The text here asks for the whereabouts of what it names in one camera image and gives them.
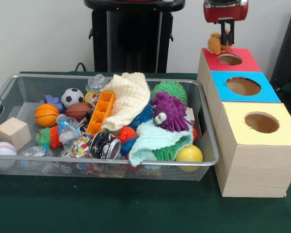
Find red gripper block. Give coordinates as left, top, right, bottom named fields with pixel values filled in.
left=203, top=0, right=249, bottom=46

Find tan plush toy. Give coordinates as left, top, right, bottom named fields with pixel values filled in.
left=207, top=32, right=235, bottom=55

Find purple spiky ball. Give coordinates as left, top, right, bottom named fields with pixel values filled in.
left=150, top=91, right=194, bottom=133

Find cream knitted cloth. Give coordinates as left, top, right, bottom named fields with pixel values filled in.
left=101, top=72, right=151, bottom=132

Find mint knitted cloth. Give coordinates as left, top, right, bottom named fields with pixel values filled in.
left=129, top=118, right=194, bottom=168

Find orange toy building brick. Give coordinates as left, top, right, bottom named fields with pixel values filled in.
left=85, top=91, right=115, bottom=135

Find wooden box with three holes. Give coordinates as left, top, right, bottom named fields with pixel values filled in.
left=196, top=48, right=291, bottom=199

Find clear mesh bin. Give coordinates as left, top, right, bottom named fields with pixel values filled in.
left=0, top=74, right=220, bottom=182

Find black standing panel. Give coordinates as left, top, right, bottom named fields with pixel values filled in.
left=269, top=4, right=291, bottom=84

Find green spiky ball with eyes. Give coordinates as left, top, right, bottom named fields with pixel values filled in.
left=151, top=81, right=187, bottom=100

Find large blue spiky ball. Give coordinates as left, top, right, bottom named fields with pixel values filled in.
left=128, top=101, right=153, bottom=131

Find small yellow printed ball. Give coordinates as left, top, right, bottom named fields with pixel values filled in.
left=84, top=90, right=101, bottom=106

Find crushed black can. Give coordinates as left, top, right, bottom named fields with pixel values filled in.
left=90, top=132, right=122, bottom=160

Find black white soccer ball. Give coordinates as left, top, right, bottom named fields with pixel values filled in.
left=61, top=87, right=85, bottom=109

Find brown toy football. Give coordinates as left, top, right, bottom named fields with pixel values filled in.
left=65, top=102, right=93, bottom=122

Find clear plastic water bottle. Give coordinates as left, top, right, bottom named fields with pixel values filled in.
left=56, top=114, right=82, bottom=146

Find purple toy piece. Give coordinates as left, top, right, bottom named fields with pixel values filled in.
left=44, top=94, right=65, bottom=113

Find small orange basketball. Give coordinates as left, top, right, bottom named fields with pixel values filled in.
left=34, top=103, right=61, bottom=128

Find plain wooden block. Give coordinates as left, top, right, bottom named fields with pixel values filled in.
left=0, top=117, right=32, bottom=150

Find white baseball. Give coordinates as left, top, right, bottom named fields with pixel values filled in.
left=0, top=142, right=17, bottom=170

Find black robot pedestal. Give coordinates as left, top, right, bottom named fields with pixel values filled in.
left=83, top=0, right=186, bottom=73

